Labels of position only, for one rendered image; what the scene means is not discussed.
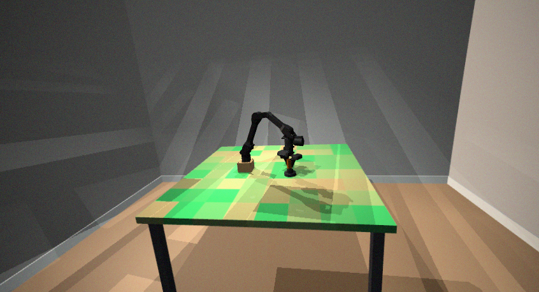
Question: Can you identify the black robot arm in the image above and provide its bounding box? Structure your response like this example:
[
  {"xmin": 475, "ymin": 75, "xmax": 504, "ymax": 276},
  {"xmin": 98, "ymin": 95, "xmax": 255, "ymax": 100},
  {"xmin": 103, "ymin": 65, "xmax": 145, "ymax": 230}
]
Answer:
[{"xmin": 240, "ymin": 112, "xmax": 304, "ymax": 163}]

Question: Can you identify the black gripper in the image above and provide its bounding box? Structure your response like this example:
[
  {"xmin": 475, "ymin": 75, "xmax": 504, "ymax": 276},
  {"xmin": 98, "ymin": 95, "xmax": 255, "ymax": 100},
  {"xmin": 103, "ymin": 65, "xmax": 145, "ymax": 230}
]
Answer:
[{"xmin": 277, "ymin": 145, "xmax": 302, "ymax": 167}]

